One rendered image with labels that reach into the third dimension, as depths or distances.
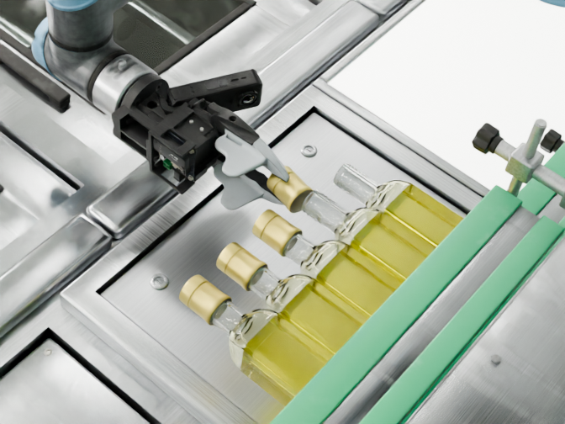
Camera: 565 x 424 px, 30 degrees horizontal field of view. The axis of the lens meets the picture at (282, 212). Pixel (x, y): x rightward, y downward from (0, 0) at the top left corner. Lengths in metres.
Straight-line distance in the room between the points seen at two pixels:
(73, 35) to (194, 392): 0.42
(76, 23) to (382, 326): 0.52
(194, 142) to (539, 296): 0.43
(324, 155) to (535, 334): 0.53
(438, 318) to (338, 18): 0.72
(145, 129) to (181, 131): 0.06
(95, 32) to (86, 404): 0.42
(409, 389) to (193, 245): 0.46
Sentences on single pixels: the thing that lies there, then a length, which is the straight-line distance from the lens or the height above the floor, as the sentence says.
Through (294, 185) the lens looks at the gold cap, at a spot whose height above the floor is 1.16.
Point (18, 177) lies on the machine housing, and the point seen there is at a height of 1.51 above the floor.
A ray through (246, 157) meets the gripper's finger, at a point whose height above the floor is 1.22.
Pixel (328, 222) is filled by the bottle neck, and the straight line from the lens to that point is 1.15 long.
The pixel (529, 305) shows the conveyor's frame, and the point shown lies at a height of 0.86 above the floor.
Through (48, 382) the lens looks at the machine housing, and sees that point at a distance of 1.24.
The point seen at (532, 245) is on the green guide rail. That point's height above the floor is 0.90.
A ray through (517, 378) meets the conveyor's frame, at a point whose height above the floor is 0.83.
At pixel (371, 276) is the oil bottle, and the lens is 1.10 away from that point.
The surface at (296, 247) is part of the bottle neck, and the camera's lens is 1.12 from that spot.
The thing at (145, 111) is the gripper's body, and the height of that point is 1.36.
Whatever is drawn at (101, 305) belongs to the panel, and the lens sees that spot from 1.24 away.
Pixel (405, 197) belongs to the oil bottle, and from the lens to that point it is 1.17.
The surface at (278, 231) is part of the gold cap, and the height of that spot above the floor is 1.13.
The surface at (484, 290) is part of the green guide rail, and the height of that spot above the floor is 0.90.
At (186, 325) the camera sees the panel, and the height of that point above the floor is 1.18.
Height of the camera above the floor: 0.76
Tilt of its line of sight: 20 degrees up
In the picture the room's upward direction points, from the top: 54 degrees counter-clockwise
